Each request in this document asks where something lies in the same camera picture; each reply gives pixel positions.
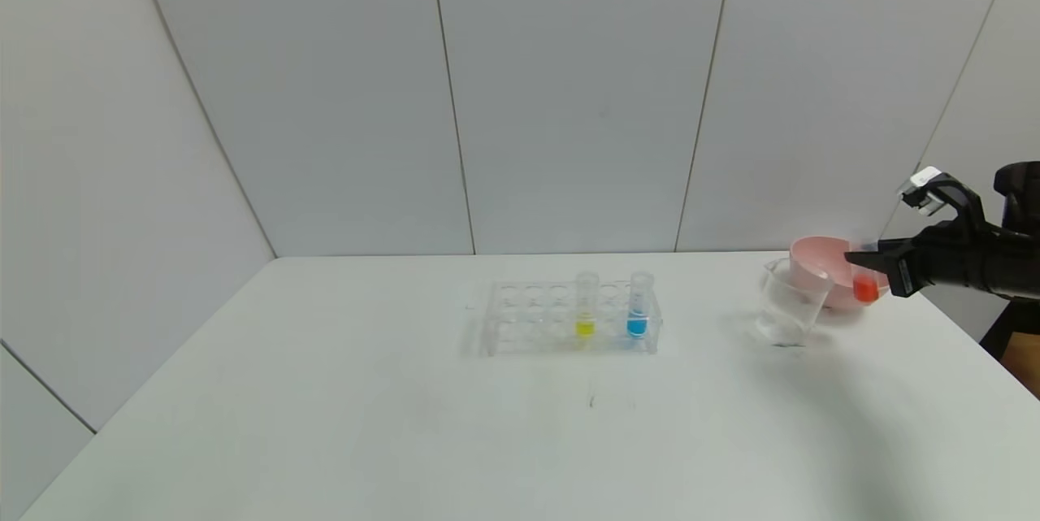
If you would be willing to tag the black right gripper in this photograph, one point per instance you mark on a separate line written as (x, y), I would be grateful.
(902, 269)

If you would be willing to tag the red pigment test tube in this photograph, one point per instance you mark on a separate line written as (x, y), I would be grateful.
(866, 288)

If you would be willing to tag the blue pigment test tube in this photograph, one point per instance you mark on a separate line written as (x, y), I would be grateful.
(638, 327)

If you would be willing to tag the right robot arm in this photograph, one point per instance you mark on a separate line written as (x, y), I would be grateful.
(1016, 253)

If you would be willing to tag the yellow pigment test tube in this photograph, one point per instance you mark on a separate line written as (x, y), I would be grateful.
(585, 328)

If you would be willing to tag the clear plastic test tube rack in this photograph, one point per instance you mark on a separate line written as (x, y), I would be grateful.
(536, 318)

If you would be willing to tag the pink plastic bowl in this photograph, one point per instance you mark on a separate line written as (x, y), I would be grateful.
(821, 261)

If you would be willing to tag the clear plastic beaker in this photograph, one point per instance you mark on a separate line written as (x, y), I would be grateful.
(784, 306)

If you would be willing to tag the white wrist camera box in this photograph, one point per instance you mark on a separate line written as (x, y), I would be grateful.
(922, 180)

